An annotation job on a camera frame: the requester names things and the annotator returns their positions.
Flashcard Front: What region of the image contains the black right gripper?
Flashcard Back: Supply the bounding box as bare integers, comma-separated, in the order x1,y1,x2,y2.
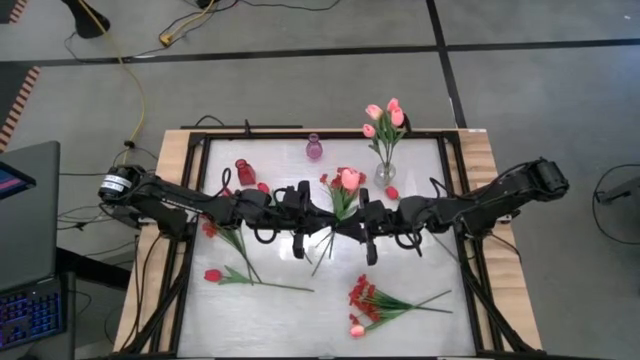
342,187,409,267

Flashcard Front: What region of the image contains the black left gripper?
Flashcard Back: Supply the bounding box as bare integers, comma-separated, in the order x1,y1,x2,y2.
272,179,337,261

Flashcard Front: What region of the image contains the red artificial flower bunch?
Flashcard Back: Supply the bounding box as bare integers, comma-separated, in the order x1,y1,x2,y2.
309,166,369,278
201,219,264,285
348,273,454,329

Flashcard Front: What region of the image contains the long green stem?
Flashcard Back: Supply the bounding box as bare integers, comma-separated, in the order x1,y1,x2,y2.
203,264,315,294

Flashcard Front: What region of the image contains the clear glass vase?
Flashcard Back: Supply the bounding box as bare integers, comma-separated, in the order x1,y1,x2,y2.
373,160,398,189

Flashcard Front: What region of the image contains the red glass vase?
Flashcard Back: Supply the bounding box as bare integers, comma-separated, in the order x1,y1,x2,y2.
234,158,258,188

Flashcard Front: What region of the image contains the purple glass vase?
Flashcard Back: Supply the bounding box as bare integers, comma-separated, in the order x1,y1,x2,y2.
305,132,324,161

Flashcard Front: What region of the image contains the grey stand base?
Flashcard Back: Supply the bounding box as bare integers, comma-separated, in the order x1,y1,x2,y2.
593,174,640,205

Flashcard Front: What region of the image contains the grey laptop lid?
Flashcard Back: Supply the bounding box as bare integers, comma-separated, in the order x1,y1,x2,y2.
0,141,62,292

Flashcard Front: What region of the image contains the backlit laptop keyboard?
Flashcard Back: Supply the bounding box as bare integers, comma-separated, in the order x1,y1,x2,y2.
0,276,69,351

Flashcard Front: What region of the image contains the black stand base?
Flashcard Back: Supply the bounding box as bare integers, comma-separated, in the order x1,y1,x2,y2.
59,0,112,40

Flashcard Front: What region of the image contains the orange striped floor mat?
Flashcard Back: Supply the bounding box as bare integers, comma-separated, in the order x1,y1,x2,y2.
0,64,41,154
0,0,29,25

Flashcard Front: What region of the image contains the black metal table frame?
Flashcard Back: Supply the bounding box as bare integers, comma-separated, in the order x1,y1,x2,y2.
115,127,546,360

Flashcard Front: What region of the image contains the yellow cable with plug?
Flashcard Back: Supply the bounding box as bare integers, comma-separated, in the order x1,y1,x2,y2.
158,0,217,47

